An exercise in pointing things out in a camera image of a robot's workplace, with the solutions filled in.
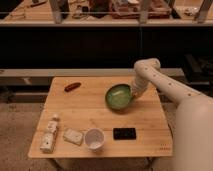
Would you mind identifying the white spray bottle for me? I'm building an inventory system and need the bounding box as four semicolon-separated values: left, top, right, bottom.
40;114;60;153

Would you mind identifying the white square sponge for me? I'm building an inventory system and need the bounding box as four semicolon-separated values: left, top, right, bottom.
63;128;83;145

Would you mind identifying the brown sausage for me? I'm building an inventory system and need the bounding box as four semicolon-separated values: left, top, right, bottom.
64;82;81;92

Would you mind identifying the wooden table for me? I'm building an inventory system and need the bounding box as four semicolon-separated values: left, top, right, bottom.
27;76;174;171

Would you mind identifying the white plastic cup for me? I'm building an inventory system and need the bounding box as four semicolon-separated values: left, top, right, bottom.
84;128;105;152

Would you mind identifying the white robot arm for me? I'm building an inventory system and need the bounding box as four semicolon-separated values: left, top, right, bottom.
132;58;213;171

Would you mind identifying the green ceramic bowl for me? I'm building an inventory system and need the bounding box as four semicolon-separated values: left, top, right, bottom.
105;84;133;110

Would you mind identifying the black rectangular phone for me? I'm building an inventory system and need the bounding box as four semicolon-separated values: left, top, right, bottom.
113;128;136;140

